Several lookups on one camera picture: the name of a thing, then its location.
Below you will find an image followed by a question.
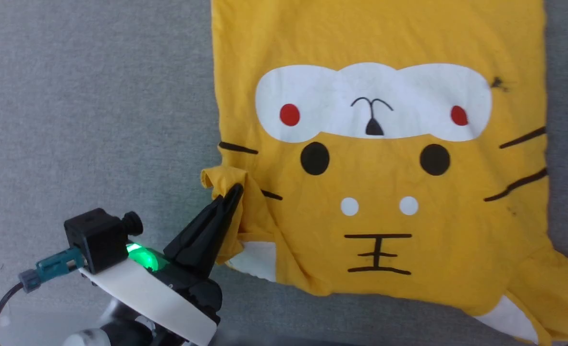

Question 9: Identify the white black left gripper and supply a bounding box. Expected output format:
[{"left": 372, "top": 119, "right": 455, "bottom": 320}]
[{"left": 79, "top": 184, "right": 245, "bottom": 346}]

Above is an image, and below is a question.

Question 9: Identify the yellow cartoon cat t-shirt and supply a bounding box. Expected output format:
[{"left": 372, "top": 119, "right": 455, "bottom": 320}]
[{"left": 201, "top": 0, "right": 568, "bottom": 345}]

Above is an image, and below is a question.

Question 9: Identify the teal camera cable connector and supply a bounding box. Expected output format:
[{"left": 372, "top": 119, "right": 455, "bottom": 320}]
[{"left": 18, "top": 247, "right": 86, "bottom": 293}]

